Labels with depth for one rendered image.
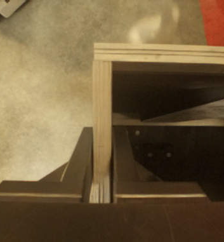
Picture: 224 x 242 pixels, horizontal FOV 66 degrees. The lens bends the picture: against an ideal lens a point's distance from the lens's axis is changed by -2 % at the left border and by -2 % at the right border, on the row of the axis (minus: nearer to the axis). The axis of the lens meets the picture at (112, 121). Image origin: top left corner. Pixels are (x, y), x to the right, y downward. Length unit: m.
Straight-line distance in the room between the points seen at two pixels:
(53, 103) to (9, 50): 0.40
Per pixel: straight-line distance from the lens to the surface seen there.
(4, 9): 1.19
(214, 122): 1.06
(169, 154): 0.92
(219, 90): 0.30
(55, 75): 1.12
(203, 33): 1.26
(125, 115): 0.90
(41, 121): 1.16
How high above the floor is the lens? 1.07
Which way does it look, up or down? 82 degrees down
